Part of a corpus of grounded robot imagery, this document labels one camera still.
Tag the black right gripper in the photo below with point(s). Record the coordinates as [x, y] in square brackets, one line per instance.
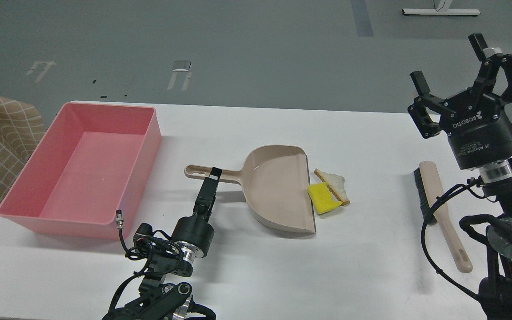
[479, 131]

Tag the white desk base foot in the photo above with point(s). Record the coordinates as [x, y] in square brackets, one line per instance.
[442, 8]

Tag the beige plastic dustpan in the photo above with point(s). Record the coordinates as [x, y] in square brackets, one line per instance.
[275, 179]

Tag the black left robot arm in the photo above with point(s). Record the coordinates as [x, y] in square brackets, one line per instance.
[145, 295]

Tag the beige hand brush black bristles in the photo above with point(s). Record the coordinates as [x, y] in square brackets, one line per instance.
[429, 186]

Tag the pink plastic bin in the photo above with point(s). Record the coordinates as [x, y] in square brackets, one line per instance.
[93, 161]

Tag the toast bread slice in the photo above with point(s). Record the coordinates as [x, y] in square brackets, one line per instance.
[335, 184]

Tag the yellow sponge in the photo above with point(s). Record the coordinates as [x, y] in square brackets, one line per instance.
[322, 198]

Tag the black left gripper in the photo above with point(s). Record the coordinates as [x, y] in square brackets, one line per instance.
[195, 229]

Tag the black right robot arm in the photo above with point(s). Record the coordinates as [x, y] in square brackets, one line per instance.
[494, 183]

